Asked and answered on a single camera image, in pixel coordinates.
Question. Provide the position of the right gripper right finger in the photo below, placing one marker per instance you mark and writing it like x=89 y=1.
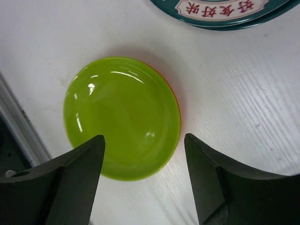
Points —
x=228 y=192

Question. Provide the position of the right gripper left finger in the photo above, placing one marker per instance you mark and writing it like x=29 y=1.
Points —
x=58 y=192

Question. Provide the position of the orange plastic plate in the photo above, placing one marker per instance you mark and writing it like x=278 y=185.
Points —
x=168 y=121

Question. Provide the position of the lime green plate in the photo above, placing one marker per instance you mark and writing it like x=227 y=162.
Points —
x=111 y=97

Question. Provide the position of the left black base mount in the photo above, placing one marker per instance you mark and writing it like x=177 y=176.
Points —
x=12 y=159

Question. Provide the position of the aluminium rail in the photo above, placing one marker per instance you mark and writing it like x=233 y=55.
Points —
x=21 y=127

